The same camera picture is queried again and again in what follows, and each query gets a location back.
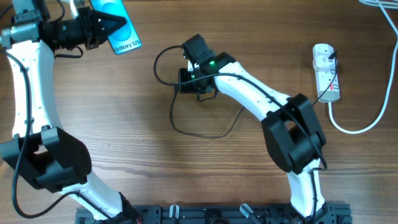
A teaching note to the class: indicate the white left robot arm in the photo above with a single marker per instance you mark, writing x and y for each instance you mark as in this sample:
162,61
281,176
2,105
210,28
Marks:
41,151

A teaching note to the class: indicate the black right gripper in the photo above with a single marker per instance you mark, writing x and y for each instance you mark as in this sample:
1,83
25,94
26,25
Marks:
184,86

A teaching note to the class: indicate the white charger plug adapter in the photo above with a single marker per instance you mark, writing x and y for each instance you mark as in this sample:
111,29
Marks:
323,63

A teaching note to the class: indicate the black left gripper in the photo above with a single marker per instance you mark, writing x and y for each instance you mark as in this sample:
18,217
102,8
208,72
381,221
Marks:
92,21

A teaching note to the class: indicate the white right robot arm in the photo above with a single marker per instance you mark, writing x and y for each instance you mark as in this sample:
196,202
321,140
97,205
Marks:
292,132

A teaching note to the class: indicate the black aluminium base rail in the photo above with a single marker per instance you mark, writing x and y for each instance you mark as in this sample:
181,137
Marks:
272,213

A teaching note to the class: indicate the white power strip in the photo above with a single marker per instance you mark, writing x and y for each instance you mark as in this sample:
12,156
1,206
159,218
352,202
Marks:
328,89

